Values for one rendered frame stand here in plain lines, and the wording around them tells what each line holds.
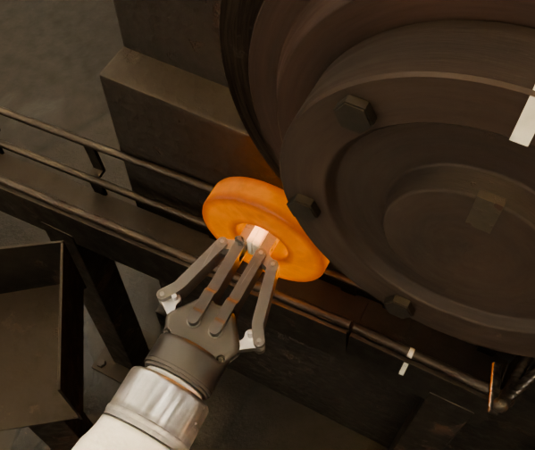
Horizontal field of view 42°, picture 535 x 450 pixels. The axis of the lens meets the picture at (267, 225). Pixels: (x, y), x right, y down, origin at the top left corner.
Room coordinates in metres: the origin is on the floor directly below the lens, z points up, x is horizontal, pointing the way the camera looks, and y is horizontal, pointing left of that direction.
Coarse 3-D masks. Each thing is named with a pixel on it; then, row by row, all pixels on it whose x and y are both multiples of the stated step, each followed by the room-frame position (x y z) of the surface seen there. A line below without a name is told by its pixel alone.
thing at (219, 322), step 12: (264, 252) 0.37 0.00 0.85; (252, 264) 0.35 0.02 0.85; (252, 276) 0.34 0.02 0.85; (240, 288) 0.33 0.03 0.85; (252, 288) 0.34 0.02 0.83; (228, 300) 0.31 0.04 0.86; (240, 300) 0.31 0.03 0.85; (228, 312) 0.30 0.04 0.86; (216, 324) 0.28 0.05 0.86; (216, 336) 0.27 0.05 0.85
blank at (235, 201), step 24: (216, 192) 0.43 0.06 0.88; (240, 192) 0.41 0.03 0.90; (264, 192) 0.41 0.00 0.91; (216, 216) 0.42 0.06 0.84; (240, 216) 0.40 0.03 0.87; (264, 216) 0.39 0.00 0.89; (288, 216) 0.39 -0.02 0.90; (288, 240) 0.38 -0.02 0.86; (288, 264) 0.38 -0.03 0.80; (312, 264) 0.37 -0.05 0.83
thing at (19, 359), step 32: (0, 256) 0.45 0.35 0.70; (32, 256) 0.45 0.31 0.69; (64, 256) 0.44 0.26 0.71; (0, 288) 0.44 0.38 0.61; (32, 288) 0.45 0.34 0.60; (64, 288) 0.40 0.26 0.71; (0, 320) 0.40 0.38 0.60; (32, 320) 0.40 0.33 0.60; (64, 320) 0.35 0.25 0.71; (0, 352) 0.35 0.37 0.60; (32, 352) 0.35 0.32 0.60; (64, 352) 0.31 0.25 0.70; (0, 384) 0.31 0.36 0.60; (32, 384) 0.31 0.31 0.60; (64, 384) 0.27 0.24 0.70; (0, 416) 0.26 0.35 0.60; (32, 416) 0.26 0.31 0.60; (64, 416) 0.26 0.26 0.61; (96, 416) 0.44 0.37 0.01; (64, 448) 0.31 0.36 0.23
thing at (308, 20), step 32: (288, 0) 0.36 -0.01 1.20; (320, 0) 0.35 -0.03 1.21; (352, 0) 0.32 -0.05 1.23; (384, 0) 0.32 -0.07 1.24; (416, 0) 0.31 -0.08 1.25; (448, 0) 0.30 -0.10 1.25; (480, 0) 0.29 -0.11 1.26; (512, 0) 0.29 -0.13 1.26; (256, 32) 0.38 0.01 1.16; (288, 32) 0.36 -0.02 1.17; (320, 32) 0.33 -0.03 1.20; (352, 32) 0.32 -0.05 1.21; (256, 64) 0.38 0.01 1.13; (288, 64) 0.34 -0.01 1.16; (320, 64) 0.33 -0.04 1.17; (256, 96) 0.38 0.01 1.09; (288, 96) 0.34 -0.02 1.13
